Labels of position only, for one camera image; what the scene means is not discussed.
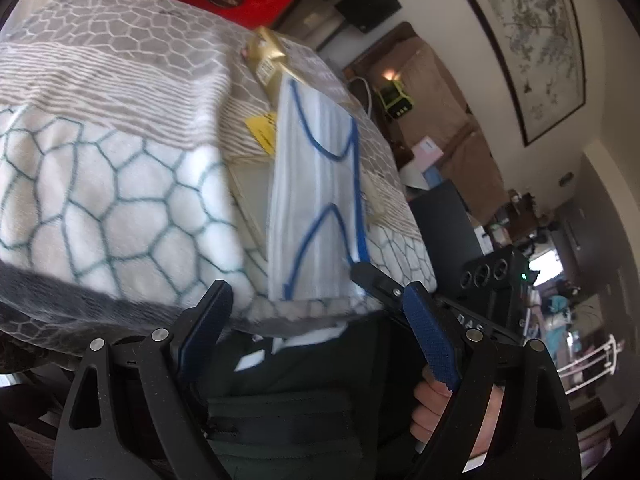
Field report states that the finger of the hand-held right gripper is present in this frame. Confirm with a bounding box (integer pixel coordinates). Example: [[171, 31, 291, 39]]
[[350, 262, 407, 312]]

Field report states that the person's right hand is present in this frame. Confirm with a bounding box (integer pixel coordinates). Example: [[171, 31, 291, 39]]
[[409, 365, 505, 457]]

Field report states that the yellow envelope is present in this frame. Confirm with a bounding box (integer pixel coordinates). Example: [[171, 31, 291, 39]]
[[244, 111, 279, 157]]

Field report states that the framed ink painting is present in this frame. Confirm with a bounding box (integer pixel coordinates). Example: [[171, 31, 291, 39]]
[[453, 0, 587, 148]]

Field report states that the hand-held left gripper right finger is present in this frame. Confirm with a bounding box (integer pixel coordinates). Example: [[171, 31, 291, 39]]
[[402, 282, 583, 480]]

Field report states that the grey patterned blanket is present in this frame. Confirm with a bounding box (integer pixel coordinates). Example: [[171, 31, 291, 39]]
[[0, 0, 440, 335]]

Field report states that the white charging cable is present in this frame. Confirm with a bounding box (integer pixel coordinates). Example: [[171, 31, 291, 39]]
[[349, 76, 375, 113]]

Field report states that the white drying rack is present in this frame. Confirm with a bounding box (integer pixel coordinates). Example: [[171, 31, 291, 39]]
[[554, 336, 627, 392]]

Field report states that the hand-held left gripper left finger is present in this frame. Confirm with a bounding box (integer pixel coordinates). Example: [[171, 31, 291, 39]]
[[52, 280, 234, 480]]

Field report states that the pink box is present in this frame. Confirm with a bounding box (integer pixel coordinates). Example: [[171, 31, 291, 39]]
[[411, 136, 447, 175]]

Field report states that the clear phone case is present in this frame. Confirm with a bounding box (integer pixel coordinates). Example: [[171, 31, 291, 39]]
[[226, 156, 387, 253]]

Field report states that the green black power station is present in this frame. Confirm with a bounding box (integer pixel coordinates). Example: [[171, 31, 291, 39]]
[[378, 79, 416, 121]]

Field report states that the white blue face mask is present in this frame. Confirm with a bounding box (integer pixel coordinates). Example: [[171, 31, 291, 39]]
[[266, 76, 374, 305]]

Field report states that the black speaker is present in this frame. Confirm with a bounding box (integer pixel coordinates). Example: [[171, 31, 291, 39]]
[[334, 0, 403, 36]]

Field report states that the brown sofa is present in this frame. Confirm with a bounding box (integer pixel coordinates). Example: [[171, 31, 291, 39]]
[[344, 21, 507, 213]]

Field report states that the gold tissue packet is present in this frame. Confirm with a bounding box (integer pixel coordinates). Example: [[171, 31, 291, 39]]
[[242, 26, 297, 97]]

